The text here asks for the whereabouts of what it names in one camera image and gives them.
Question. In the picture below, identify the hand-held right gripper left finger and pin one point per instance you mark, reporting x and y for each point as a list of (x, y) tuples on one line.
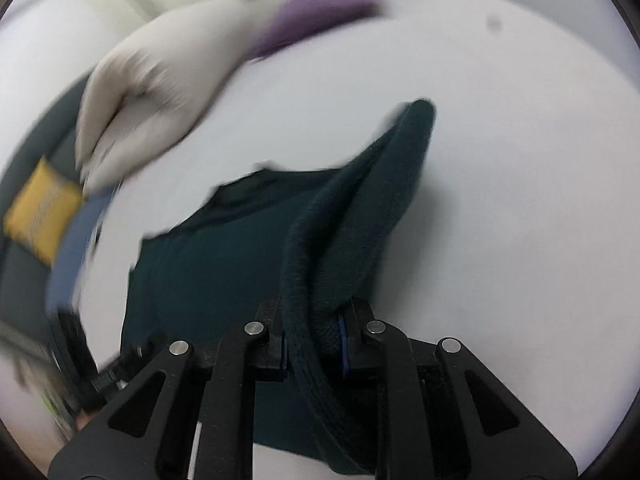
[(235, 385)]

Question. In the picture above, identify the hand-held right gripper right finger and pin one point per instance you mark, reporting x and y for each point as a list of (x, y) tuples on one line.
[(400, 390)]

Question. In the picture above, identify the dark green sweater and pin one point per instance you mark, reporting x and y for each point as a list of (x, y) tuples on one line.
[(225, 260)]

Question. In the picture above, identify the yellow pillow with embroidered band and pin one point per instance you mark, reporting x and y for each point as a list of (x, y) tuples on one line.
[(42, 210)]

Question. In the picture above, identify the purple pillow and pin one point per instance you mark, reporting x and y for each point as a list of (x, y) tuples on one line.
[(315, 15)]

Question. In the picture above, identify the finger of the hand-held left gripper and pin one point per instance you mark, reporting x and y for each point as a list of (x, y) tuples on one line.
[(120, 370)]

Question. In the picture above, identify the rolled beige duvet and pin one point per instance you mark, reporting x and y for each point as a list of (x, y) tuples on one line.
[(145, 95)]

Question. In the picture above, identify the blue pillow with white trim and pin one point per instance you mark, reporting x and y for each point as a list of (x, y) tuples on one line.
[(75, 255)]

